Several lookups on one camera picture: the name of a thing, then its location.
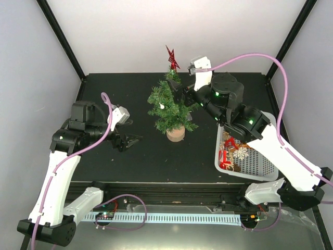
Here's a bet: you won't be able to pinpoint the small green christmas tree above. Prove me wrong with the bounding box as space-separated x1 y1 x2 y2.
147 68 199 134

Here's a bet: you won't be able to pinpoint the red star ornament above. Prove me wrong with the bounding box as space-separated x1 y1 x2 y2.
166 45 180 73

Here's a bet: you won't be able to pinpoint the white perforated plastic basket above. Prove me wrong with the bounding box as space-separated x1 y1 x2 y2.
214 125 279 182

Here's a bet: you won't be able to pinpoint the gold merry christmas sign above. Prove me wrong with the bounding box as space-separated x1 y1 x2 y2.
218 132 241 172

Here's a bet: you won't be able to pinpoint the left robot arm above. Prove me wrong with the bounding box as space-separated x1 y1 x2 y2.
17 101 141 249

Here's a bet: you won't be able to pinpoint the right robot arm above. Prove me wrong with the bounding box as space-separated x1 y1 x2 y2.
167 72 332 211

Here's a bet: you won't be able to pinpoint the round wooden tree base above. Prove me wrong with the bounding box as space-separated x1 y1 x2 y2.
166 126 185 142

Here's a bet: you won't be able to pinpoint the white snowflake ornament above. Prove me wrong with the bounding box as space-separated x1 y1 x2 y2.
233 147 249 160

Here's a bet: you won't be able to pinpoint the left controller circuit board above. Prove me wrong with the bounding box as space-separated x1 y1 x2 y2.
95 212 114 220

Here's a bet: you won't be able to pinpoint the controller circuit board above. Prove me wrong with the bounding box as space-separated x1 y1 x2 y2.
240 212 268 222
95 212 114 220

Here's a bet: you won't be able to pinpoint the right controller circuit board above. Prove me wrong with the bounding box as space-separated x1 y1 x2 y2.
240 212 268 222

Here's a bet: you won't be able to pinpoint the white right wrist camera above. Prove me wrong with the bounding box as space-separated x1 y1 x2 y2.
188 56 212 91

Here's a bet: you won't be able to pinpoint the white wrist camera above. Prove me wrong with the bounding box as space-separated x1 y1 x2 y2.
188 56 212 91
107 105 130 132

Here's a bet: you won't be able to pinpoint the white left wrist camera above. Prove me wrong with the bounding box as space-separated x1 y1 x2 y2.
107 105 130 132

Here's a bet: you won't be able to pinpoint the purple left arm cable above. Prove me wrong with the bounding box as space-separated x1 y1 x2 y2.
30 92 114 250

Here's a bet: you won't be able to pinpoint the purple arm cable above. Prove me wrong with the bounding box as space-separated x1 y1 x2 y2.
200 53 333 204
30 92 114 250

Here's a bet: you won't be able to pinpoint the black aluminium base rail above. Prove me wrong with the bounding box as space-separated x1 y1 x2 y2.
67 182 287 211

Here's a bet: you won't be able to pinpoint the white slotted cable duct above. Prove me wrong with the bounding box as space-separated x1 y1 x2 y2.
81 212 241 226

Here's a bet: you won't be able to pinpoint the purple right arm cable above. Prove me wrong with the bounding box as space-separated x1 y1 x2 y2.
200 53 333 204

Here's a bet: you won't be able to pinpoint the right black frame post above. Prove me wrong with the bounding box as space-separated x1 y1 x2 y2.
265 0 318 80

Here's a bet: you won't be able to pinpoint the black frame post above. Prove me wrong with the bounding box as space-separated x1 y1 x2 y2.
265 0 318 80
36 0 85 80

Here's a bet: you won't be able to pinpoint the left black frame post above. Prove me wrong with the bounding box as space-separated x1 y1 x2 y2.
36 0 85 80

